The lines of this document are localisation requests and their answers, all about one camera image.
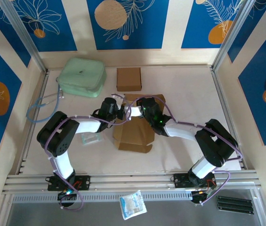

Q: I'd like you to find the brown cardboard box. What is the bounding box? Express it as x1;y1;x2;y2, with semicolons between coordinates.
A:
112;93;166;154
116;67;142;92

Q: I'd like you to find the clear plastic packet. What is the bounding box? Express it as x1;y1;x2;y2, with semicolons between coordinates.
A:
80;132;102;145

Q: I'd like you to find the mint green zipper case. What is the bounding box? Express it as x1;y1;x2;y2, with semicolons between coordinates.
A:
57;57;107;99

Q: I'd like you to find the blue tube stethoscope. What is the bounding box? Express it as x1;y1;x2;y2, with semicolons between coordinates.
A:
26;82;66;123

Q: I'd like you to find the white blue sachet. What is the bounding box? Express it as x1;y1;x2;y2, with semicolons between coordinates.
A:
119;190;148;221

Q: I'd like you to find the black ribbed block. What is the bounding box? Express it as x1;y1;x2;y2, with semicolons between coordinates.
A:
216;195;254;215

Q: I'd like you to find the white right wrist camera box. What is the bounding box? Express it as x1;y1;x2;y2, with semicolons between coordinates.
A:
124;105;143;118

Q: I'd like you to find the aluminium table side rail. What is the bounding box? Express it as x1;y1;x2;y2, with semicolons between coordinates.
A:
17;70;51;175
210;65;249;170

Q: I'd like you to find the aluminium frame rail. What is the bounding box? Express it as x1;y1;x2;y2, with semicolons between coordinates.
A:
2;169;262;195

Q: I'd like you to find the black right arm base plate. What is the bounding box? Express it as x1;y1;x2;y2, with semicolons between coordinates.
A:
170;173;216;189

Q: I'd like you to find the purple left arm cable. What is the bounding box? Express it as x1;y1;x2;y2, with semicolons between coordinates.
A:
43;93;133;211

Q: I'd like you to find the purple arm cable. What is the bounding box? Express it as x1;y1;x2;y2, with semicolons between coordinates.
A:
125;95;243;206
43;93;133;211

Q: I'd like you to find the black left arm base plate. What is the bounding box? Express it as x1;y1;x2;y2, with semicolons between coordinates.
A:
47;174;91;191

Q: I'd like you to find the grey slotted cable duct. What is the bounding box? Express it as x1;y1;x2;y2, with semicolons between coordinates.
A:
11;190;195;203

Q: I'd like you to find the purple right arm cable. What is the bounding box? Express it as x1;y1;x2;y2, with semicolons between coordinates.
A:
125;95;243;206

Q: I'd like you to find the aluminium frame post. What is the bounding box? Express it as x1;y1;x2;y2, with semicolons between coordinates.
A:
0;0;48;73
211;0;258;71

